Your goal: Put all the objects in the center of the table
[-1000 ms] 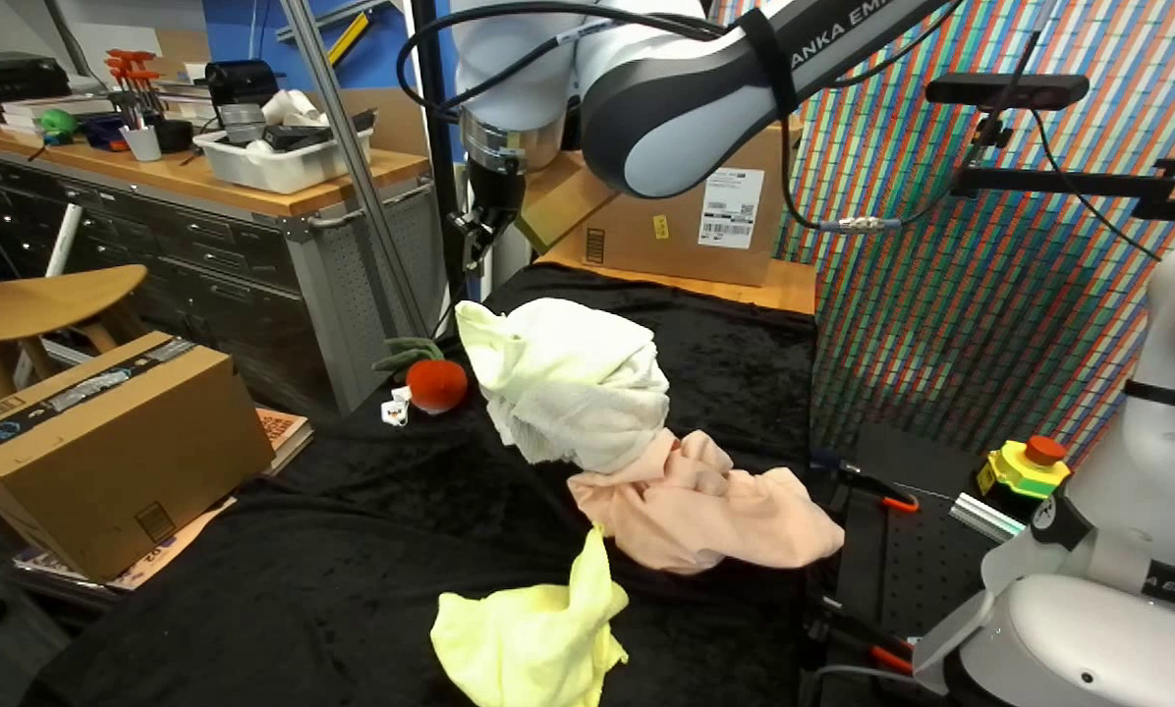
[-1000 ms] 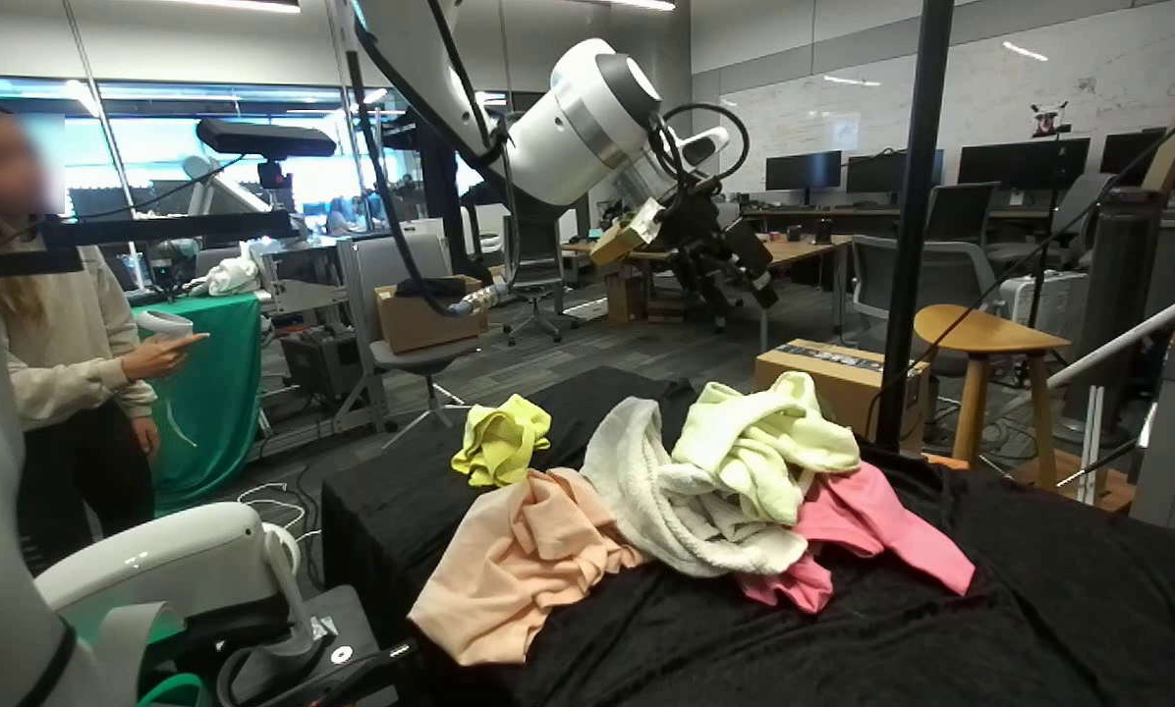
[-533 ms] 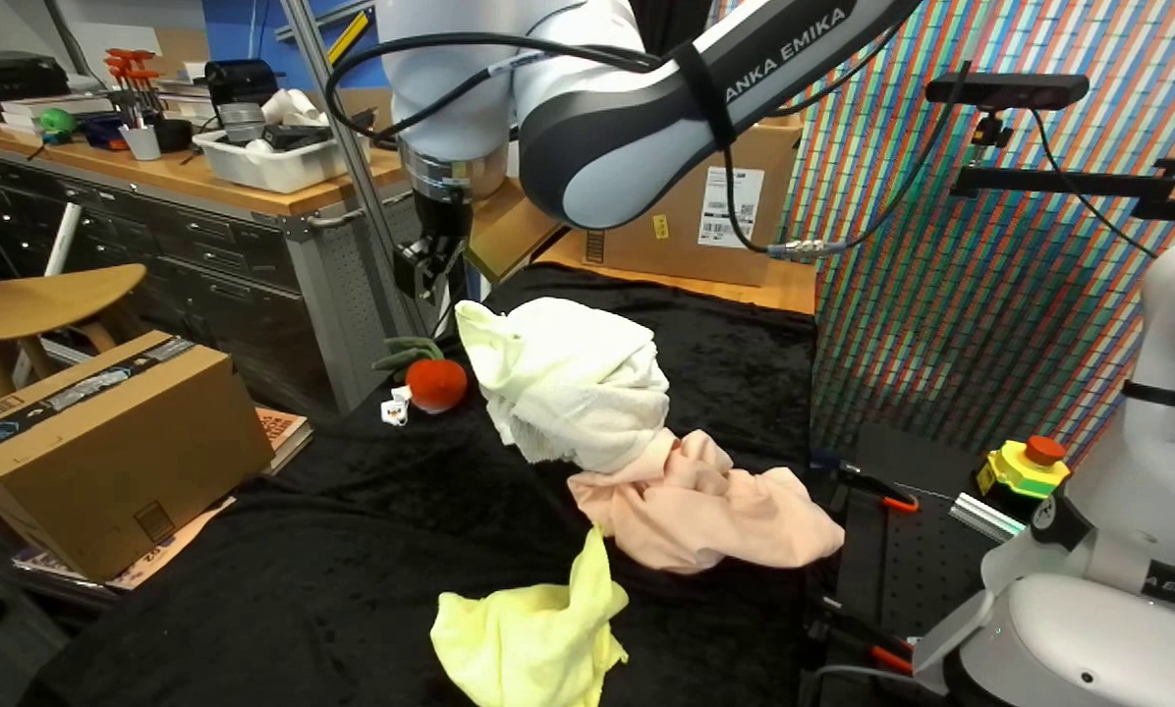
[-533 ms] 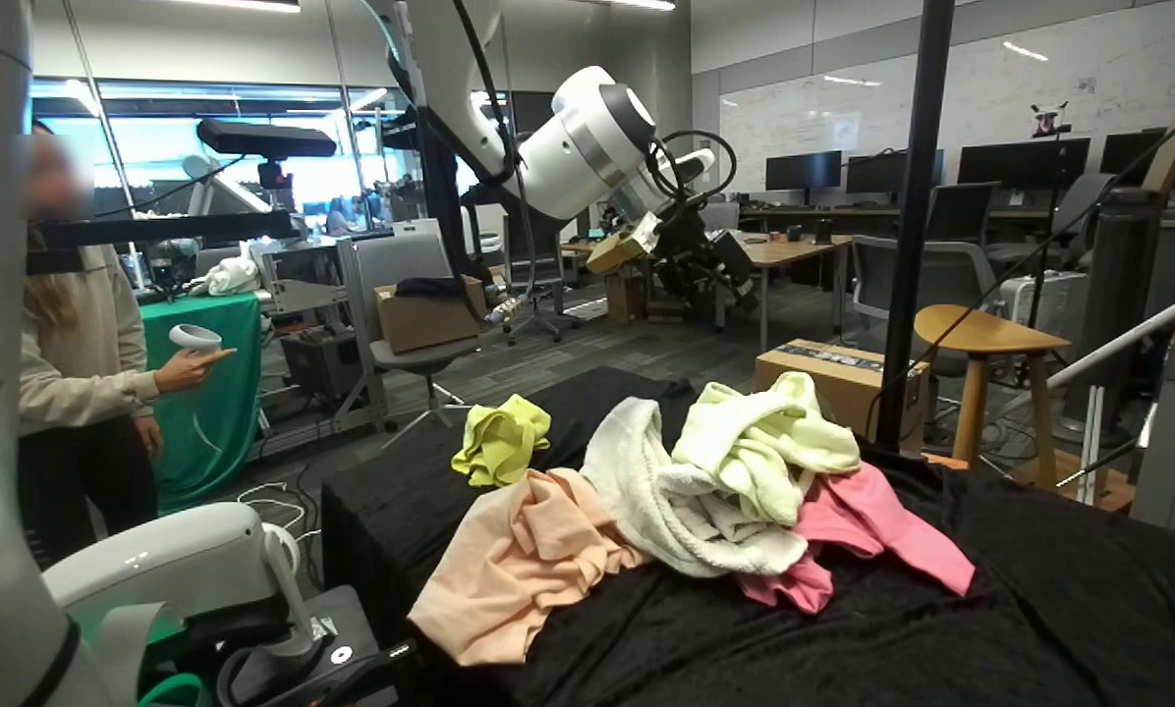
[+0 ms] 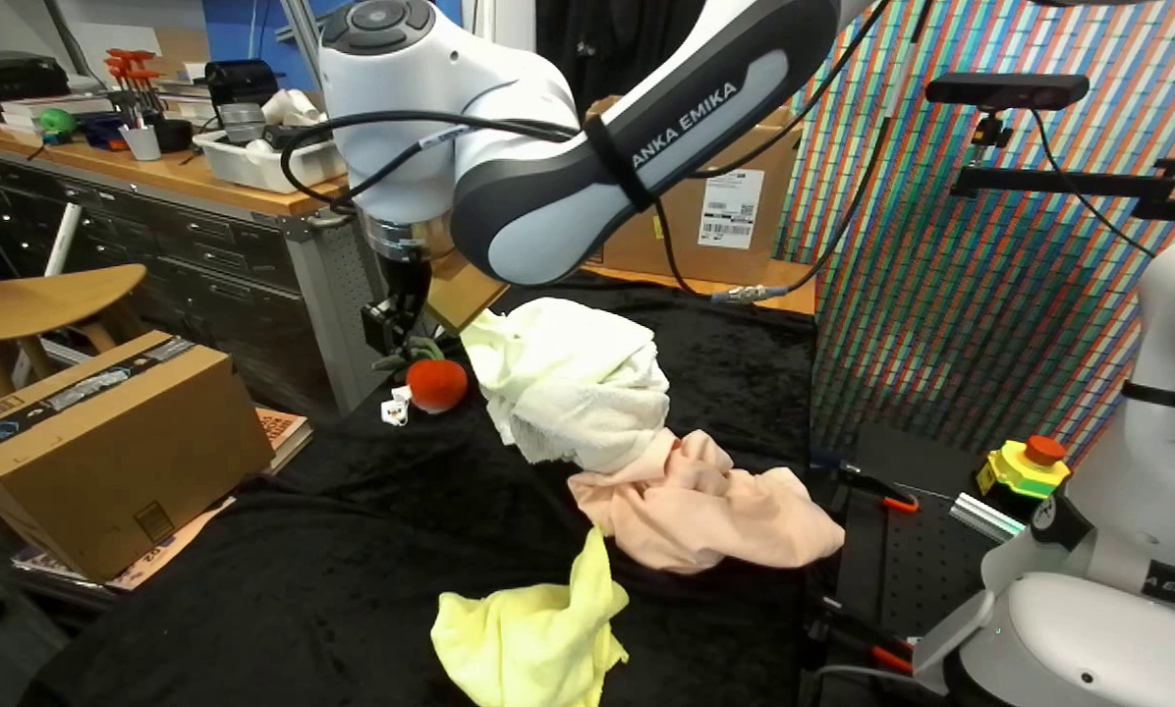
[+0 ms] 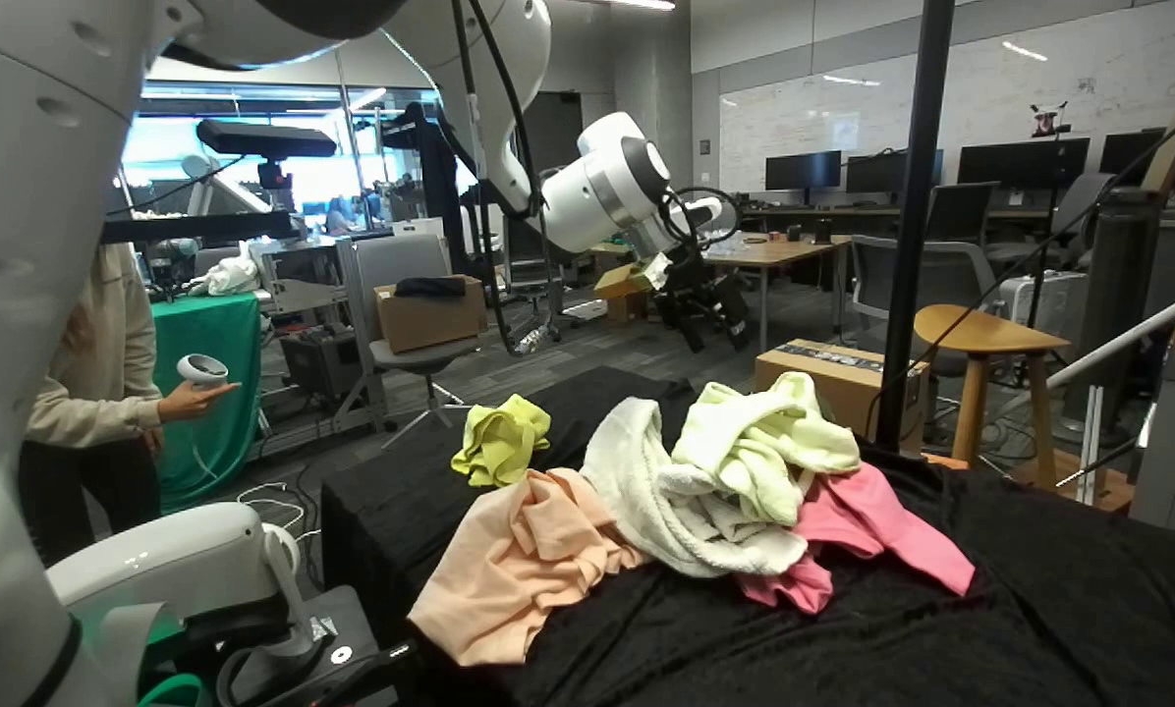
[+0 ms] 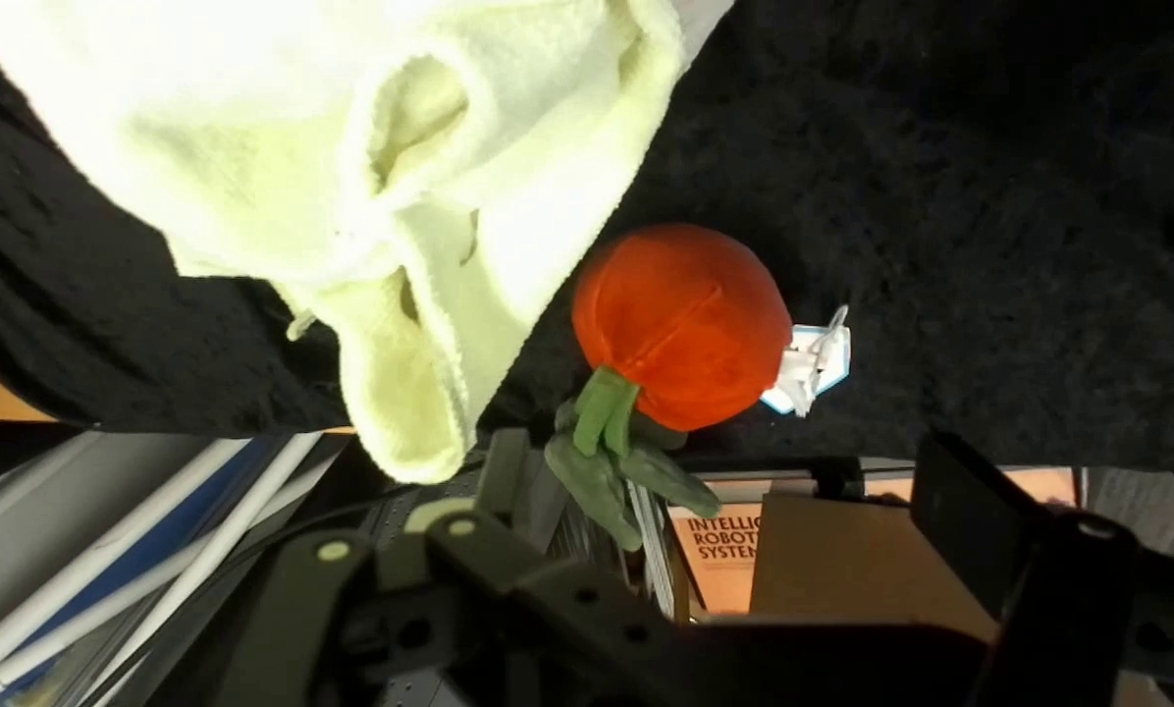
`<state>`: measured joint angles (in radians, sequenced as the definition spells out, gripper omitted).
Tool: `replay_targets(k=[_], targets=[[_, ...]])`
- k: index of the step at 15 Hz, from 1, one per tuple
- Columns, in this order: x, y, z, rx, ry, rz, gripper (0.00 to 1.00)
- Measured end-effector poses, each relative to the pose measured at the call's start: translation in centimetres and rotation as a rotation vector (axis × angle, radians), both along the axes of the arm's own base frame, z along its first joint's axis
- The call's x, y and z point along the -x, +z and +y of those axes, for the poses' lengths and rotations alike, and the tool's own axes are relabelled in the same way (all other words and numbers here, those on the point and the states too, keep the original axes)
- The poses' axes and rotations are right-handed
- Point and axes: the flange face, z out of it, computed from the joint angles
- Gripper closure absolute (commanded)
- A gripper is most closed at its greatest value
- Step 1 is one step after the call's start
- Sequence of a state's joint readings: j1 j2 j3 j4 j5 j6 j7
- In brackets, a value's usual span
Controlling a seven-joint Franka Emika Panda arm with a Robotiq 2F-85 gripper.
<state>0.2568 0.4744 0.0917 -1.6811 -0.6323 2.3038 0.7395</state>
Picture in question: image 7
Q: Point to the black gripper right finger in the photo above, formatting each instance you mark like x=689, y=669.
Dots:
x=1041, y=601

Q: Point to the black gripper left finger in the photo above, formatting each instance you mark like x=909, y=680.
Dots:
x=480, y=616

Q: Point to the pale green terry towel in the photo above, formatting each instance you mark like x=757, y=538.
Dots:
x=353, y=130

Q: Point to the printed cardboard box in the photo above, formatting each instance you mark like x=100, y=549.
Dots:
x=863, y=562

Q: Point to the orange plush fruit green leaves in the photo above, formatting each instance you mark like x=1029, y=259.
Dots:
x=687, y=329

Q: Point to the grey metal tripod pole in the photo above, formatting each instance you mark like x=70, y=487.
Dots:
x=90, y=576

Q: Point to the black velvet tablecloth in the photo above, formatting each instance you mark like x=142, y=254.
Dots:
x=1002, y=198

